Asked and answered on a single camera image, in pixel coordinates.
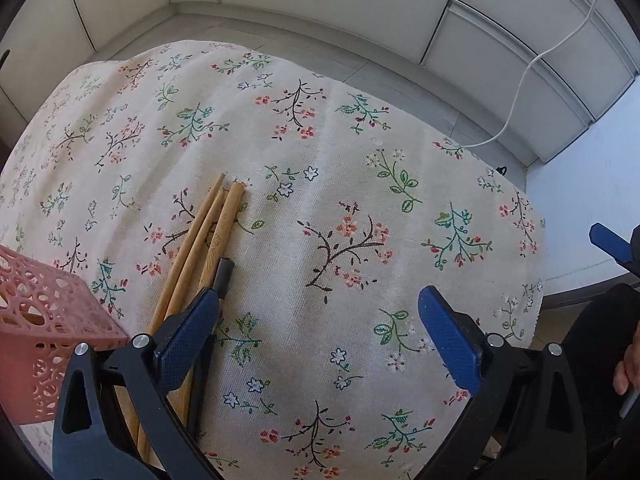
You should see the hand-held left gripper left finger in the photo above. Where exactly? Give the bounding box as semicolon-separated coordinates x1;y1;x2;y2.
52;287;221;480

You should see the dark brown chopstick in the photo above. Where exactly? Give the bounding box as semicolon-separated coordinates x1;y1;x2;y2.
189;257;236;435

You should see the white cable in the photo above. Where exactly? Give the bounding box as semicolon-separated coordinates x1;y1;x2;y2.
460;0;606;151

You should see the person's right hand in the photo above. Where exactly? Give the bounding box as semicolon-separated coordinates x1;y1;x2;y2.
612;329;640;397

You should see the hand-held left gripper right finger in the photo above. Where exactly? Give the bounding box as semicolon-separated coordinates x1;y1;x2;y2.
417;285;588;480

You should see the pile of bamboo chopsticks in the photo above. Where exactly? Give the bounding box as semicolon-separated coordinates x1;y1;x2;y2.
114;172;248;467

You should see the pink perforated utensil holder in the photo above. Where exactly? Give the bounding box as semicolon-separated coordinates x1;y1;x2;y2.
0;244;130;423

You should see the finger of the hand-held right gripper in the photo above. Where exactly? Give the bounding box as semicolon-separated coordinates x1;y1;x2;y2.
589;222;640;275

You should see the floral tablecloth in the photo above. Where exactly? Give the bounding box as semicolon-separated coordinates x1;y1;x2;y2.
0;39;547;480

